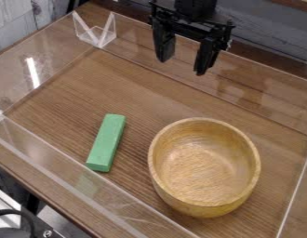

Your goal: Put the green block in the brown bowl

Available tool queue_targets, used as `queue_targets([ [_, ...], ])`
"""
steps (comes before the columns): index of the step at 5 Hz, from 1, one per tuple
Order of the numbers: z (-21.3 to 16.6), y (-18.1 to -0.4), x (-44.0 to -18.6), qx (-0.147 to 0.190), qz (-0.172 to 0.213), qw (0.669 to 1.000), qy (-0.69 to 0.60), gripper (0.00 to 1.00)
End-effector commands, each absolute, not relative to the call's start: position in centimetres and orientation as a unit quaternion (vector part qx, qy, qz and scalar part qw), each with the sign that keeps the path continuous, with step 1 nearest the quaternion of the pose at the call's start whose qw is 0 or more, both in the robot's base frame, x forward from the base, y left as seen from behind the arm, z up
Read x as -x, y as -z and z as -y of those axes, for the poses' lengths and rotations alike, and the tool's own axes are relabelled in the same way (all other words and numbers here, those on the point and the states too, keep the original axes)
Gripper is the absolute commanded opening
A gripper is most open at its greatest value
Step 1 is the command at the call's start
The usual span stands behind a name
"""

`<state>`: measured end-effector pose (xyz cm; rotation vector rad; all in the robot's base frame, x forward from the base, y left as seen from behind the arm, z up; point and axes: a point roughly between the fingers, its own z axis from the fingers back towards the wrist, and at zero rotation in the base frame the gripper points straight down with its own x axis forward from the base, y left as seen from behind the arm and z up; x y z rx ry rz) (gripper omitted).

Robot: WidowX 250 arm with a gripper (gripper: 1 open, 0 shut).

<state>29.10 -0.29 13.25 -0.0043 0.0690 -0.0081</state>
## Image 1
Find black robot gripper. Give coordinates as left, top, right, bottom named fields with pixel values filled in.
left=150, top=0, right=236, bottom=75

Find green rectangular block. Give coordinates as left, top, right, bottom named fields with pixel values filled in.
left=86, top=113, right=126, bottom=172

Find brown wooden bowl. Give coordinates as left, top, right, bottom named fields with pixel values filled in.
left=148, top=117, right=262, bottom=218

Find black metal bracket with bolt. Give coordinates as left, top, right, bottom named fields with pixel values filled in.
left=22, top=216, right=68, bottom=238

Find black cable bottom left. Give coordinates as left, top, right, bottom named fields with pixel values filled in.
left=0, top=208, right=39, bottom=238

